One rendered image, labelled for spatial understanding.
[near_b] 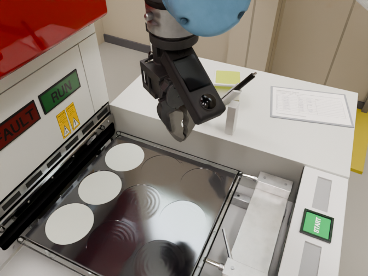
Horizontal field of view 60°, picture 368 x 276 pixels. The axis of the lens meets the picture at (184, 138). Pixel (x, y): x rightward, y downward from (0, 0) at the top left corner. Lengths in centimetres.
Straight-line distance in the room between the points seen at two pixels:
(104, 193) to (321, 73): 215
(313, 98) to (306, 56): 165
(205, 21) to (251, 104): 62
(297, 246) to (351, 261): 122
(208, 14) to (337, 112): 69
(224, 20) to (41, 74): 47
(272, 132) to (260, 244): 28
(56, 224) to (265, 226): 45
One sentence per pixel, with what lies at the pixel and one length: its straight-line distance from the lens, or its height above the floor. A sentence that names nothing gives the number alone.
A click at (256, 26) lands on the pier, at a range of 235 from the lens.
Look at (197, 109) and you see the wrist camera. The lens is 43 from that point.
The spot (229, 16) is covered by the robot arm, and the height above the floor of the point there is 138.
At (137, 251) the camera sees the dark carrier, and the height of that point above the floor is 90.
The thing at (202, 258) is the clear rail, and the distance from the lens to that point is 66.
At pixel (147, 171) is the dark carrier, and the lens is 79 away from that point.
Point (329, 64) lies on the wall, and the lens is 261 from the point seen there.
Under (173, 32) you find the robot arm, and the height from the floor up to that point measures 131.
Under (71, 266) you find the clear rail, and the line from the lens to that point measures 69.
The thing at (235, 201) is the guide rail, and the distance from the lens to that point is 82.
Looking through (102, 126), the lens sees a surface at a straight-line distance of 89.
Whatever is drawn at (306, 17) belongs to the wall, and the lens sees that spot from 250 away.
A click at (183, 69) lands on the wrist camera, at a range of 45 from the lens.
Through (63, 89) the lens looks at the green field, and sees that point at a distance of 75.
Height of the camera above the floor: 149
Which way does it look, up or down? 43 degrees down
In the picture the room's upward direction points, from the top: straight up
